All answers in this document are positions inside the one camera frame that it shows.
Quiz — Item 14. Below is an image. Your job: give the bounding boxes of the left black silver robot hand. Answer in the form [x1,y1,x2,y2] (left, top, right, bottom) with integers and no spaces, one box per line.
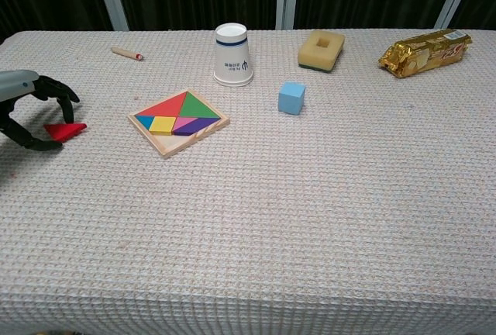
[0,69,81,153]

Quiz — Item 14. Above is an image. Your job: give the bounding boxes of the red triangle piece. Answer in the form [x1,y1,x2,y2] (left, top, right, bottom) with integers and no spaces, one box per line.
[43,122,88,143]

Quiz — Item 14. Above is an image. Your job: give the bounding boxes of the yellow tangram square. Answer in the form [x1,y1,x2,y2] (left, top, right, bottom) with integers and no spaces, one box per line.
[148,116,177,136]

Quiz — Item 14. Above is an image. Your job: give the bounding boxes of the large red tangram triangle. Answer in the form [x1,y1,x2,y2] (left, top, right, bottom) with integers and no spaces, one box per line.
[135,91,188,119]

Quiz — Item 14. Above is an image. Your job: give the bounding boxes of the small pink tangram triangle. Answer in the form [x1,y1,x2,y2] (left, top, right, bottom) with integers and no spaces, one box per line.
[172,117,199,133]

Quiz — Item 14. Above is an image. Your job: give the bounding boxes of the large green tangram triangle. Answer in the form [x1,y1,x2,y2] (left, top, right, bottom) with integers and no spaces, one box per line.
[177,91,221,119]

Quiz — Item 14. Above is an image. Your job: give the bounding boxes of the purple tangram parallelogram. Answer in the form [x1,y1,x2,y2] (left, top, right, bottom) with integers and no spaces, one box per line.
[172,118,222,136]

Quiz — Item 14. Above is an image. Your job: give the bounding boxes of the short wooden red pencil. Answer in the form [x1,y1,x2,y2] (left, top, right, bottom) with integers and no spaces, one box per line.
[111,46,144,61]

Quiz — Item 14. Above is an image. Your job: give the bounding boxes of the upturned white paper cup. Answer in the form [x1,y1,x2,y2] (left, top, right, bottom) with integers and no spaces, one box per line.
[212,22,255,88]

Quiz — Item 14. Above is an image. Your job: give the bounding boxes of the light blue cube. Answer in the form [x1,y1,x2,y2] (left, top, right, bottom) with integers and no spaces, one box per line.
[277,81,307,116]

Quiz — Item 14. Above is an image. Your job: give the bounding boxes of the yellow sponge with hole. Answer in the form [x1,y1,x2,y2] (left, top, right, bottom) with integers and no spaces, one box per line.
[297,29,346,74]

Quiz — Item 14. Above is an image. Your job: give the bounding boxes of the gold foil snack packet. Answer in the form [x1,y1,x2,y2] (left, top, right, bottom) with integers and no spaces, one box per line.
[377,28,474,79]

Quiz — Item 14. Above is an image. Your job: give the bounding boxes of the wooden tangram puzzle tray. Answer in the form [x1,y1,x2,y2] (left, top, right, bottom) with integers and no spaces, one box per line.
[126,88,231,160]

